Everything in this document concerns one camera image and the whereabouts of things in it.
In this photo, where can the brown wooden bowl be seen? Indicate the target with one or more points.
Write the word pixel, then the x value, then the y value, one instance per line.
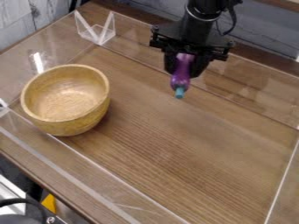
pixel 65 99

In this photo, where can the purple toy eggplant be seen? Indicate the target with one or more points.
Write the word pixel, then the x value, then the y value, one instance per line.
pixel 180 79

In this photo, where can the yellow black device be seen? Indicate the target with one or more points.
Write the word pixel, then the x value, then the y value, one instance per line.
pixel 53 205

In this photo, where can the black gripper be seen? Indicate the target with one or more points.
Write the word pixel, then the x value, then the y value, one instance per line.
pixel 189 36

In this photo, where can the clear acrylic corner bracket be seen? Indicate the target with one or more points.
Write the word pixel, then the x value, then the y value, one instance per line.
pixel 98 34

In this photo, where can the clear acrylic tray wall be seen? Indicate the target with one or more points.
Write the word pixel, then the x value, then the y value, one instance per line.
pixel 209 159

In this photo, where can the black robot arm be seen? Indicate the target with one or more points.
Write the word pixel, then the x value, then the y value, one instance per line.
pixel 209 9

